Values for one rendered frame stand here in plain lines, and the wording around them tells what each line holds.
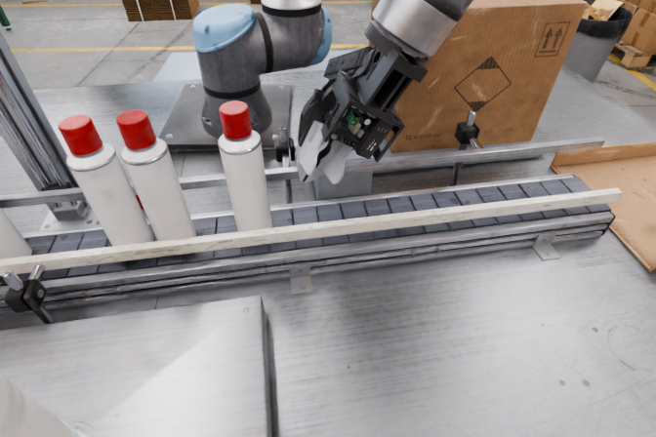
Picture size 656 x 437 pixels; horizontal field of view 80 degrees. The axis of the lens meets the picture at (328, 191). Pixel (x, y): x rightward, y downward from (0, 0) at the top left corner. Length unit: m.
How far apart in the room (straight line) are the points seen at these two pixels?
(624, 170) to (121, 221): 0.89
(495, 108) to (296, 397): 0.61
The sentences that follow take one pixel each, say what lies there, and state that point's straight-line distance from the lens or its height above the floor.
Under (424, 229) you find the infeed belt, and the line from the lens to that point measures 0.61.
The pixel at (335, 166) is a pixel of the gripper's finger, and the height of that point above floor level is 1.01.
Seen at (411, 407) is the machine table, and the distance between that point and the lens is 0.51.
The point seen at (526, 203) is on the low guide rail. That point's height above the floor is 0.91.
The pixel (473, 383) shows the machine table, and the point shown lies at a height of 0.83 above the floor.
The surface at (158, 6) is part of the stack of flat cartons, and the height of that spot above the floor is 0.13.
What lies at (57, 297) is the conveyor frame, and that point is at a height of 0.85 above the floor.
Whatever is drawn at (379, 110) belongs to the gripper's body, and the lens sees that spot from 0.40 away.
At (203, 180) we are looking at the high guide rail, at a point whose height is 0.96.
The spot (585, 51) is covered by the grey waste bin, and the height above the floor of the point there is 0.45.
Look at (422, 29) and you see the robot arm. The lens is 0.40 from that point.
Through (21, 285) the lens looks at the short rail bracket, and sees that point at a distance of 0.58.
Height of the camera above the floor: 1.31
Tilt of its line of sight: 41 degrees down
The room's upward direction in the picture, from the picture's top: straight up
